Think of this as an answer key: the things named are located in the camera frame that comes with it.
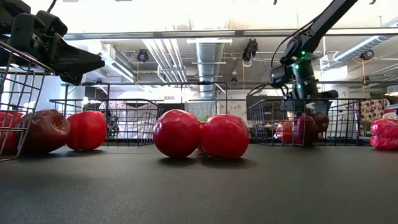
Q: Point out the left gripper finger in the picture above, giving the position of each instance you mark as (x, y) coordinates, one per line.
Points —
(74, 60)
(73, 78)

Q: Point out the dark maroon apple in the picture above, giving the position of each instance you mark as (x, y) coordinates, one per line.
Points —
(46, 130)
(303, 130)

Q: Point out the red tomato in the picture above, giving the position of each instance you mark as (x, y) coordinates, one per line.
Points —
(202, 123)
(225, 137)
(177, 133)

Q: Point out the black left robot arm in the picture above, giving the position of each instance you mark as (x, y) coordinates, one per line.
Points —
(12, 7)

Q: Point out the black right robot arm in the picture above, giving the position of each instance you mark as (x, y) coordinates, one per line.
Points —
(323, 21)

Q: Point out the brown dotted fabric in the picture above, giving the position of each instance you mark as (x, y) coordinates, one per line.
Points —
(373, 109)

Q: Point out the white floral curtain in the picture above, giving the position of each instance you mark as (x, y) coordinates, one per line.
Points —
(233, 107)

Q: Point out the dark bin white liner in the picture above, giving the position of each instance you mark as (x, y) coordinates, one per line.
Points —
(392, 115)

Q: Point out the grey patterned curtain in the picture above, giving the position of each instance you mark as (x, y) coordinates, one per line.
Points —
(202, 109)

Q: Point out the white ceiling light bar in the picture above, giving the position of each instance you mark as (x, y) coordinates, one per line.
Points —
(199, 40)

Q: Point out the black table mat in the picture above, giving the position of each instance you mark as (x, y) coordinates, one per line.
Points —
(199, 193)

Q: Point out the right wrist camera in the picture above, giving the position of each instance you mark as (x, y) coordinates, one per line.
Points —
(280, 77)

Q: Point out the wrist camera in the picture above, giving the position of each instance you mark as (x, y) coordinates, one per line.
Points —
(51, 23)
(280, 77)

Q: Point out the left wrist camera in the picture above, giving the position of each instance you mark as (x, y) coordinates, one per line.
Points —
(51, 23)

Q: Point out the white perforated ceiling duct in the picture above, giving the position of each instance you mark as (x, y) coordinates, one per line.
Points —
(357, 49)

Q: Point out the white wall unit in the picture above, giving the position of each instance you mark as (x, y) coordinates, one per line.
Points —
(393, 90)

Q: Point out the silver ventilation duct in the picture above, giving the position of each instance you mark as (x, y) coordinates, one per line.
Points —
(210, 53)

